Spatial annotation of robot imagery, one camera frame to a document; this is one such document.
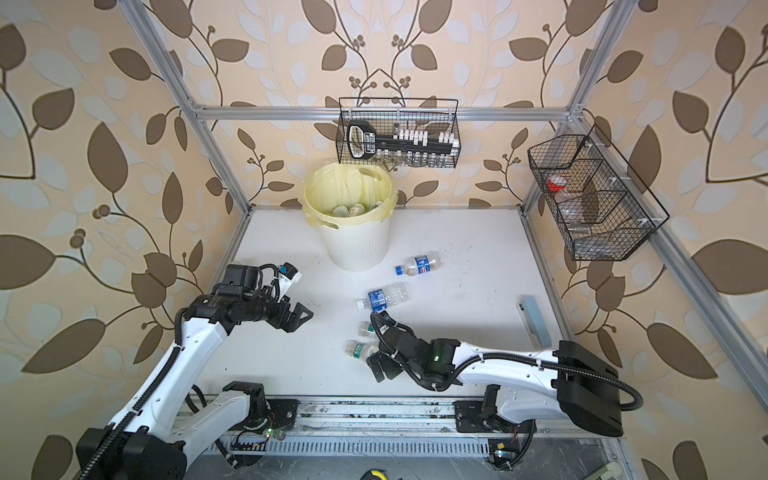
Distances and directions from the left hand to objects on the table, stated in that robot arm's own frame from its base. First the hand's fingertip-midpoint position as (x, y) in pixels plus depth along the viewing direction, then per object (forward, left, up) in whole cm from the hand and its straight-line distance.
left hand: (298, 303), depth 78 cm
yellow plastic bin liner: (+40, -4, +3) cm, 40 cm away
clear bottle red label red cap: (+35, -6, -1) cm, 36 cm away
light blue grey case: (+1, -66, -10) cm, 67 cm away
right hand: (-10, -23, -8) cm, 26 cm away
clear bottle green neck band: (-2, -17, -11) cm, 21 cm away
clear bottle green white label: (-7, -17, -12) cm, 22 cm away
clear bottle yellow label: (+32, -12, +3) cm, 35 cm away
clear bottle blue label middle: (+6, -21, -9) cm, 23 cm away
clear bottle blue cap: (+20, -33, -11) cm, 40 cm away
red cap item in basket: (+29, -69, +19) cm, 77 cm away
